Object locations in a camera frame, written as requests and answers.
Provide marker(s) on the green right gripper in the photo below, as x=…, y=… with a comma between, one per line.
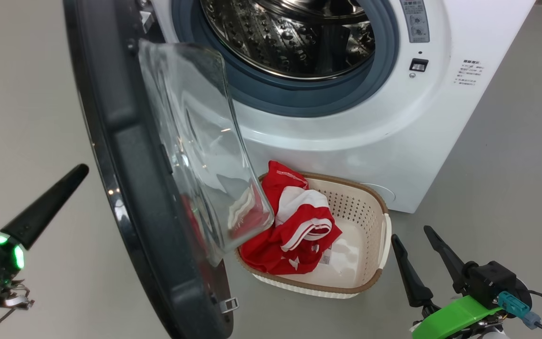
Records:
x=459, y=315

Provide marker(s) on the dark grey glass washer door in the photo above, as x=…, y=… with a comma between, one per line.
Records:
x=125, y=155

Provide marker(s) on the red white striped garment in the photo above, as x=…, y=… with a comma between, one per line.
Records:
x=301, y=212

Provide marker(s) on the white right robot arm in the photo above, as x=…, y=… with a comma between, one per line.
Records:
x=494, y=333

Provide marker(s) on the cream perforated laundry basket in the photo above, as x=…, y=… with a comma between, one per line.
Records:
x=360, y=245

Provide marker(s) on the white washing machine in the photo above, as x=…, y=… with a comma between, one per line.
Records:
x=346, y=136

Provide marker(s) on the black door latch socket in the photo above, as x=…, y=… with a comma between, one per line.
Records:
x=418, y=65

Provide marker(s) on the grey rubber door gasket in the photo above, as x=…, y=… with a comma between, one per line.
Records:
x=299, y=101

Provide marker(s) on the chrome door hinge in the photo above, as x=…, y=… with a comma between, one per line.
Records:
x=146, y=21

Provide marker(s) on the printed text notice sticker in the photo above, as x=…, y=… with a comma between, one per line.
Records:
x=468, y=73

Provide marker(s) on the grey warning label sticker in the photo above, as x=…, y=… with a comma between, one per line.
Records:
x=415, y=21

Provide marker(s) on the steel perforated washer drum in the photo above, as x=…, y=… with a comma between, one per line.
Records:
x=261, y=42

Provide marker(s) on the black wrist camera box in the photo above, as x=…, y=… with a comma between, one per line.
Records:
x=492, y=282

